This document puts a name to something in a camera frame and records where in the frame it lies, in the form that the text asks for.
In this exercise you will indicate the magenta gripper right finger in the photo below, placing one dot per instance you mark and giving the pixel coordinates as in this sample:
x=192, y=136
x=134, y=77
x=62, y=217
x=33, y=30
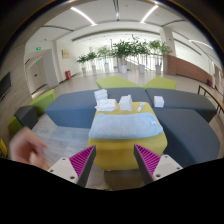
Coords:
x=153, y=166

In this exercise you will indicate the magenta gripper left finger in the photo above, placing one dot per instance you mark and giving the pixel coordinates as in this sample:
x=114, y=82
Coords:
x=75, y=169

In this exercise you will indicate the light blue towel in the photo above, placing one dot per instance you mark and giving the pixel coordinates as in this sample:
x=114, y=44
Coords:
x=129, y=126

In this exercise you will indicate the bare human hand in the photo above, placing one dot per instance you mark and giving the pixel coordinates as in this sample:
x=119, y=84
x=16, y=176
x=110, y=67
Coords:
x=27, y=148

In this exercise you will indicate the yellow ottoman table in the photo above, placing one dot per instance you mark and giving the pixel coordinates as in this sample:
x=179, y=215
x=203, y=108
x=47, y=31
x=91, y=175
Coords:
x=118, y=154

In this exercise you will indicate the small white tube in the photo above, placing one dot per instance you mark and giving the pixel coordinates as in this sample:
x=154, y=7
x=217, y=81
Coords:
x=140, y=107

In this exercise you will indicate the small white box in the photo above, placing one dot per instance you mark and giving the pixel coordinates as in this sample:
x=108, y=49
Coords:
x=158, y=101

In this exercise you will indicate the white tissue box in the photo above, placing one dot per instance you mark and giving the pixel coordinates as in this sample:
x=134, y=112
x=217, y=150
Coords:
x=125, y=103

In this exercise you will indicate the white packet with pink print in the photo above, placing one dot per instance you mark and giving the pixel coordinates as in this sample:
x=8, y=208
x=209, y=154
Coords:
x=106, y=105

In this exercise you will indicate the blue-grey sofa back right section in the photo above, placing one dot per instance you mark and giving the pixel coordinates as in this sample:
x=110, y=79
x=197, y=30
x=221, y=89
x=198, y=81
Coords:
x=175, y=99

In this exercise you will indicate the white folded cloth stack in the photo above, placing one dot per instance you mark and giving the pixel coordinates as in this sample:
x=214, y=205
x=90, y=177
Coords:
x=100, y=94

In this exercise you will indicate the lime green ottoman left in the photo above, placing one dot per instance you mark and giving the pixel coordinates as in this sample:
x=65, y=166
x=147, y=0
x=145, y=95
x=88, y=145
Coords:
x=40, y=104

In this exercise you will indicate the lime green ottoman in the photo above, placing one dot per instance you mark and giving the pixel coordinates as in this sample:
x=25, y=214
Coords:
x=40, y=104
x=161, y=83
x=114, y=82

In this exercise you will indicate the dark grey cube stool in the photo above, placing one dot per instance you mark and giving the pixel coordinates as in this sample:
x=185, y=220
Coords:
x=27, y=116

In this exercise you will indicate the lime green ottoman right back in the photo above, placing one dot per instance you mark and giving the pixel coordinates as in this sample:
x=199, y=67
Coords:
x=161, y=83

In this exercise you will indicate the lime green ottoman centre back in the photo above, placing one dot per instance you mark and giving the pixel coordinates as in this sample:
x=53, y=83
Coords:
x=114, y=82

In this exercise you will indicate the red fire extinguisher box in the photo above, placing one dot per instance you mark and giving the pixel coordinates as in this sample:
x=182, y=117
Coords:
x=68, y=75

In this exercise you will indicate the potted plant far left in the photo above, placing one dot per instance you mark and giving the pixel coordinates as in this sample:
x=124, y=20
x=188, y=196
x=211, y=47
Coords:
x=82, y=61

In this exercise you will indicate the potted plant white pot right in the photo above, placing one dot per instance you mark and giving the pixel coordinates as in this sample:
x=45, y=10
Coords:
x=140, y=52

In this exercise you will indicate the potted plant white pot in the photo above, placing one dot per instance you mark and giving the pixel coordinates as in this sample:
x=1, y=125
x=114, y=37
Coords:
x=140, y=52
x=121, y=51

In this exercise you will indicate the potted plant far right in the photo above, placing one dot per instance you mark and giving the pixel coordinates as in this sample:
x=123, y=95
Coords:
x=159, y=50

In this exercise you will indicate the potted plant white pot centre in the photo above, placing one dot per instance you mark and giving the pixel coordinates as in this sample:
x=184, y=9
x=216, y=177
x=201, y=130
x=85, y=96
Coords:
x=121, y=51

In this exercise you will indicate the wooden bench black frame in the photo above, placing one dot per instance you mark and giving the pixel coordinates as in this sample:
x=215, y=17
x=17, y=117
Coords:
x=220, y=105

